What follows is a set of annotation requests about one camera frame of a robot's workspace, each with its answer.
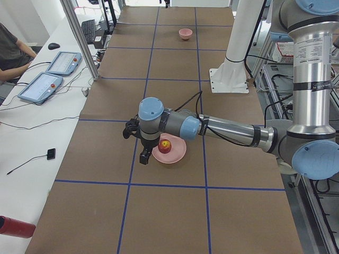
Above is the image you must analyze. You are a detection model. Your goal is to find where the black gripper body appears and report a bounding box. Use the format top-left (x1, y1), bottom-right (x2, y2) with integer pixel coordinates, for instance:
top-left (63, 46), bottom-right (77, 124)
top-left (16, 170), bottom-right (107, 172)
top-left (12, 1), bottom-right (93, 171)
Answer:
top-left (122, 119), bottom-right (160, 152)

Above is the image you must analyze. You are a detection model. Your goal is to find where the red yellow apple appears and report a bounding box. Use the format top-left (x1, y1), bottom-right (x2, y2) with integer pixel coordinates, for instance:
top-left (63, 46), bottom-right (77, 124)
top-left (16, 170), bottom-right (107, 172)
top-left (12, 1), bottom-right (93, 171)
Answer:
top-left (158, 139), bottom-right (172, 154)

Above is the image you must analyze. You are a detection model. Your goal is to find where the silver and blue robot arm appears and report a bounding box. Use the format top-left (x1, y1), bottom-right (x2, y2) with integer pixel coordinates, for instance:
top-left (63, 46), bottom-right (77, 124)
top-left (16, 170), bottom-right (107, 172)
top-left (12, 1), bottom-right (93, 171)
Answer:
top-left (123, 1), bottom-right (338, 180)

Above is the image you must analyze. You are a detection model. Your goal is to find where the pink plate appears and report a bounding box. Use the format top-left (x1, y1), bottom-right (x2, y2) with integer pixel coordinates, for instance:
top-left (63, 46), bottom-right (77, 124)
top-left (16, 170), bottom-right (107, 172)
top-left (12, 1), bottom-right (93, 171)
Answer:
top-left (152, 133), bottom-right (186, 164)

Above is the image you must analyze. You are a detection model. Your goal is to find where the pink bowl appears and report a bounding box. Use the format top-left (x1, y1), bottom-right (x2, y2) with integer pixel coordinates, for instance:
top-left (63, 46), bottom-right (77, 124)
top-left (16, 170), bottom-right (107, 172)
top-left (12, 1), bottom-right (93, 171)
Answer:
top-left (179, 28), bottom-right (193, 40)

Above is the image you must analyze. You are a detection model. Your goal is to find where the small black square sensor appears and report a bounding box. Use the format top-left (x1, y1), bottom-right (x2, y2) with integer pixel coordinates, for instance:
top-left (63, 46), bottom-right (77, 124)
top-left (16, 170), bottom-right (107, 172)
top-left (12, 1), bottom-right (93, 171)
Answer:
top-left (47, 148), bottom-right (56, 160)

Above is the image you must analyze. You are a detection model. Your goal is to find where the brown table mat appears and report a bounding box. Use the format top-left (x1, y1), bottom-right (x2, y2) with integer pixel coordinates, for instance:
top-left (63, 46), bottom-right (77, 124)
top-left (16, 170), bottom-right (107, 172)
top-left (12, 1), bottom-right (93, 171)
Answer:
top-left (26, 7), bottom-right (302, 253)

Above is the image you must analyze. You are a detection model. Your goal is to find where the far blue teach pendant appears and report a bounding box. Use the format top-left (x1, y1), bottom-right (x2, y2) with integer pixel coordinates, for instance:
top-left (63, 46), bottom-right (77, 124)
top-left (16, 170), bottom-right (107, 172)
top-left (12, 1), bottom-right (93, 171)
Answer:
top-left (46, 51), bottom-right (82, 76)

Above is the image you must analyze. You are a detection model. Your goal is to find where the blue teach pendant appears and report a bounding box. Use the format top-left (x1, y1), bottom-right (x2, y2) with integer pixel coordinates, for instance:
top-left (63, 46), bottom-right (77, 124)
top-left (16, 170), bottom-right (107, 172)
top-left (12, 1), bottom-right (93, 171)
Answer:
top-left (46, 51), bottom-right (82, 76)
top-left (18, 72), bottom-right (64, 105)

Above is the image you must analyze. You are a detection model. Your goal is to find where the near blue teach pendant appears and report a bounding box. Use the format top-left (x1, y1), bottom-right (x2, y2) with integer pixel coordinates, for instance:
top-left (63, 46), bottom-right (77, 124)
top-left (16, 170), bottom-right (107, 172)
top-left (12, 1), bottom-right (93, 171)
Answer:
top-left (18, 72), bottom-right (64, 105)

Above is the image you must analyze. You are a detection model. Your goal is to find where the black keyboard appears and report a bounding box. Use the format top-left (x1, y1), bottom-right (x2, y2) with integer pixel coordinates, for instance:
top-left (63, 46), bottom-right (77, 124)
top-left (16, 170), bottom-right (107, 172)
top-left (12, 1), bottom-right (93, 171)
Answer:
top-left (81, 19), bottom-right (95, 44)

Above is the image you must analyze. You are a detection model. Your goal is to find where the black computer mouse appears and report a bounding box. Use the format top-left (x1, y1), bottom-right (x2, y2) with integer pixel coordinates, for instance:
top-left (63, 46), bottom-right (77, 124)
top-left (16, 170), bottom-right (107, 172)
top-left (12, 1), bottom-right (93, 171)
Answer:
top-left (48, 43), bottom-right (60, 50)

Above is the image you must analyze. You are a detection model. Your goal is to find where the seated person in dark shirt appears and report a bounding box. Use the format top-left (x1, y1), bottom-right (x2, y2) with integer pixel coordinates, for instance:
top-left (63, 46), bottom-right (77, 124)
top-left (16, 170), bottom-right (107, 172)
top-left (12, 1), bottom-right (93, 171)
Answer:
top-left (1, 23), bottom-right (37, 83)

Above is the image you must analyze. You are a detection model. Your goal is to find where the red cylinder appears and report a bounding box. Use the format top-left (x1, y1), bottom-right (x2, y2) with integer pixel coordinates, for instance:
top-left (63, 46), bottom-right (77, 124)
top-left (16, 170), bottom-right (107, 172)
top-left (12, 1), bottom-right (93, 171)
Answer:
top-left (1, 216), bottom-right (35, 239)

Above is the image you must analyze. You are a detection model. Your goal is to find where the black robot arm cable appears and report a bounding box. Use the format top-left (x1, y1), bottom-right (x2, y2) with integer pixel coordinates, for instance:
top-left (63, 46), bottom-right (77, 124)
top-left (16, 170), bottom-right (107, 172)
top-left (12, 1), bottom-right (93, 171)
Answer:
top-left (174, 90), bottom-right (252, 147)

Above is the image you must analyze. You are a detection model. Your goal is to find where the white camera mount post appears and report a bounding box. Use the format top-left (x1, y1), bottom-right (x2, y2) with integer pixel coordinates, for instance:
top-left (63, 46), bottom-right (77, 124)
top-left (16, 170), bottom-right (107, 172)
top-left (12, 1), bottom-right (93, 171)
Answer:
top-left (209, 0), bottom-right (265, 94)

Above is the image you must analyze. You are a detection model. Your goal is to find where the aluminium frame post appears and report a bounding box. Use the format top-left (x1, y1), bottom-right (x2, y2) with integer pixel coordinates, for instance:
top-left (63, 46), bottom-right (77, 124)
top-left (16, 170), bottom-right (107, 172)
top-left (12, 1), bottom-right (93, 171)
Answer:
top-left (60, 0), bottom-right (99, 81)

